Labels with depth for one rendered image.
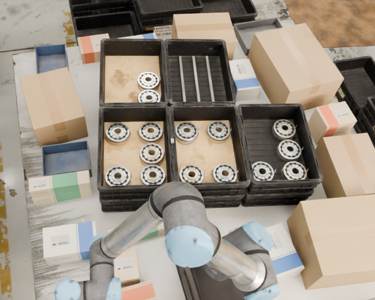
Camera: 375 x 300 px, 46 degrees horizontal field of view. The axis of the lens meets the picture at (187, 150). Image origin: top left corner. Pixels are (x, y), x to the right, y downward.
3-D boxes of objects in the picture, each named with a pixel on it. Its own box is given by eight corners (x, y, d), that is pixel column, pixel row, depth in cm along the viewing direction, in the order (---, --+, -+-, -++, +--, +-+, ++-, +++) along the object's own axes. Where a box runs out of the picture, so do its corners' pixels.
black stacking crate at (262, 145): (313, 194, 187) (323, 181, 177) (246, 197, 183) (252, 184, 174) (293, 119, 208) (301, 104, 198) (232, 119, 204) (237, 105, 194)
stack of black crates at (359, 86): (383, 121, 299) (400, 100, 279) (344, 129, 292) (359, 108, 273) (356, 77, 318) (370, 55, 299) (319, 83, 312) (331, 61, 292)
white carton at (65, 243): (96, 229, 181) (94, 220, 174) (99, 257, 175) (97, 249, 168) (46, 236, 178) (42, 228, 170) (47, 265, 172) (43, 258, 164)
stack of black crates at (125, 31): (132, 36, 320) (131, 10, 301) (140, 65, 305) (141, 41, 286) (76, 42, 311) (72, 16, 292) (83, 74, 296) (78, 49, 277)
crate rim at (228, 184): (250, 187, 175) (251, 184, 173) (175, 189, 171) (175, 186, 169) (236, 107, 196) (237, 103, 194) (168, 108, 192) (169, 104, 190)
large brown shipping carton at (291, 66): (329, 103, 229) (344, 78, 212) (278, 117, 221) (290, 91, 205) (294, 50, 248) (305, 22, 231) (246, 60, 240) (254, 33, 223)
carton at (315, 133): (334, 119, 224) (340, 111, 217) (344, 139, 218) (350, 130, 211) (306, 125, 220) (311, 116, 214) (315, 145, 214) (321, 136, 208)
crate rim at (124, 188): (175, 189, 171) (175, 186, 169) (97, 192, 168) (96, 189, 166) (168, 108, 192) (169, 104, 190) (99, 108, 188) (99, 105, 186)
